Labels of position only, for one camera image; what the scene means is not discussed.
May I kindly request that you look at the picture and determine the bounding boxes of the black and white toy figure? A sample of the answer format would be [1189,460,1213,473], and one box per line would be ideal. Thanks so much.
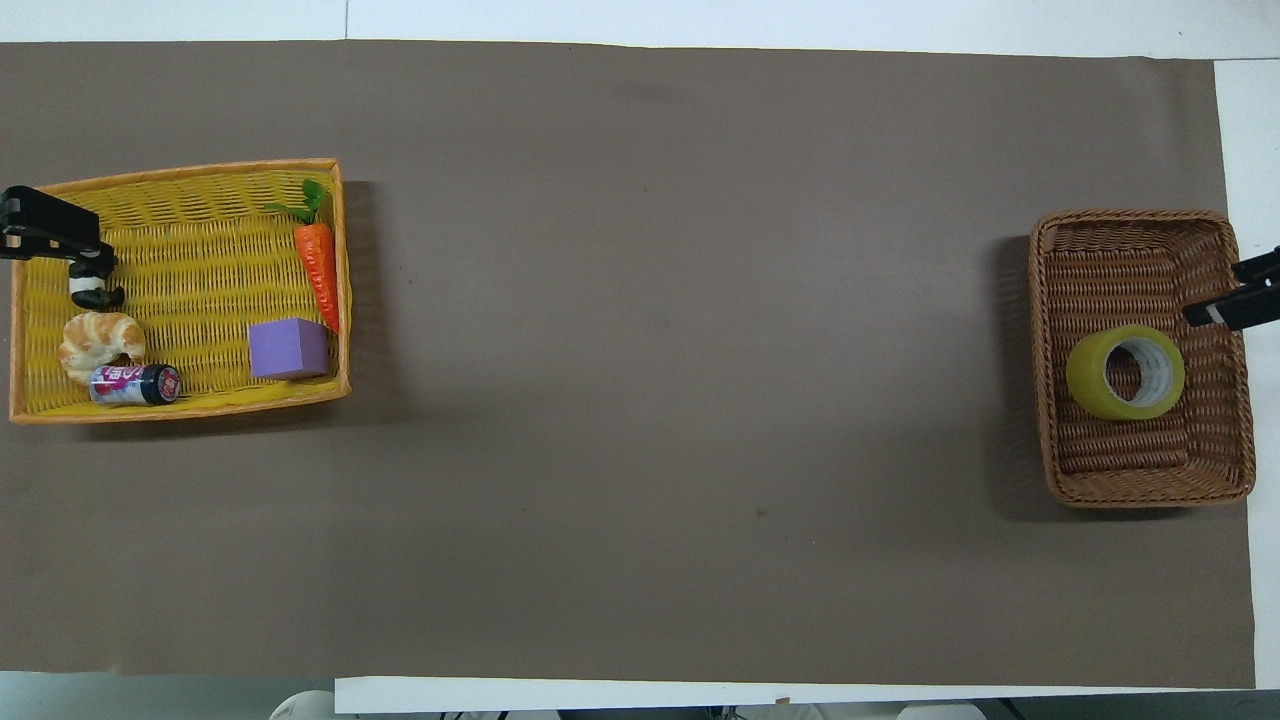
[67,248,127,311]

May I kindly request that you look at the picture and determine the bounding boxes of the yellow-green tape roll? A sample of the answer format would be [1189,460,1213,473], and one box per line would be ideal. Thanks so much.
[1065,324,1187,422]

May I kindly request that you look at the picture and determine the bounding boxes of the brown wicker basket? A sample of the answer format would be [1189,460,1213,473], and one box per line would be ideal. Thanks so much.
[1028,208,1258,509]

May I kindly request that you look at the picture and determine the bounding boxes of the purple foam cube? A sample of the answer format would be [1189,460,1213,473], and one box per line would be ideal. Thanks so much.
[248,318,332,382]

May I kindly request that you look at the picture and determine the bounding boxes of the orange toy carrot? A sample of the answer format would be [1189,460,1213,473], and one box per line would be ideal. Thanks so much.
[263,178,342,335]

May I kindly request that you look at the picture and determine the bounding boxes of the yellow wicker basket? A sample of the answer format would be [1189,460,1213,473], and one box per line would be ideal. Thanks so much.
[8,158,353,425]

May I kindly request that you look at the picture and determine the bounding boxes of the small drink can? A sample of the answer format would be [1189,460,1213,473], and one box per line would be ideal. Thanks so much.
[88,363,183,408]

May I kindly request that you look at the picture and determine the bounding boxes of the toy croissant bread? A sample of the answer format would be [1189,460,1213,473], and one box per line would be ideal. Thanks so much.
[57,311,147,388]

